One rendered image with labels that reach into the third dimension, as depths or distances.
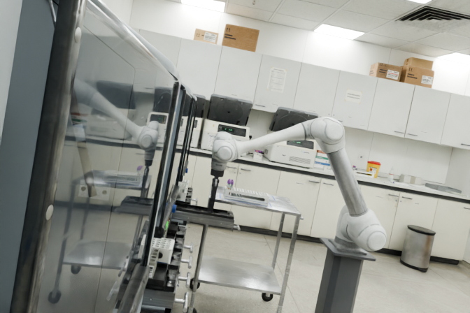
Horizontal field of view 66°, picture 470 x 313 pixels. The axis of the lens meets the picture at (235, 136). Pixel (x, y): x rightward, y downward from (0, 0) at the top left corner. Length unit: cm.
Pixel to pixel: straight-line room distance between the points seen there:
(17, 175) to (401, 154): 520
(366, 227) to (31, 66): 171
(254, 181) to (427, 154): 266
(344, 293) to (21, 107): 199
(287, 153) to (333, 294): 237
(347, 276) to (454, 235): 331
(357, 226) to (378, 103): 318
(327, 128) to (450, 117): 383
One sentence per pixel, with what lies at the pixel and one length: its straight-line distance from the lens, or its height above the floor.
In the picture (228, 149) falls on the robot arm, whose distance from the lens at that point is 178.
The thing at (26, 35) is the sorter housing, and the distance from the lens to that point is 88.
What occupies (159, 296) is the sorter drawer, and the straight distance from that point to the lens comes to 118.
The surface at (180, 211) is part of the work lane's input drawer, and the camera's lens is 198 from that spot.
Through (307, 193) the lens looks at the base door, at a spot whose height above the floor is 60.
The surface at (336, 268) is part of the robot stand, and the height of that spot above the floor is 59.
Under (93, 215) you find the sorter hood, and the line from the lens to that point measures 30.
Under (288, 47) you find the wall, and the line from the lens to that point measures 509.
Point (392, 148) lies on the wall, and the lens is 557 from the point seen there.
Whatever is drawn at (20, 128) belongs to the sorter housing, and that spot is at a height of 124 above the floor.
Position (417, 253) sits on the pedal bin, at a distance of 486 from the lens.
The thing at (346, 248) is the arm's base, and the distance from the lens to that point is 229.
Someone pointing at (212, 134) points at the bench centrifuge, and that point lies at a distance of 427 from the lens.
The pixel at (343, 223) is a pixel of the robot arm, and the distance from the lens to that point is 225.
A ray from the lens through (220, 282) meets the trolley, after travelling 252.
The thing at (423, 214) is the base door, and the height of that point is 59.
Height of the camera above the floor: 135
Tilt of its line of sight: 3 degrees down
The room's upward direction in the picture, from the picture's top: 11 degrees clockwise
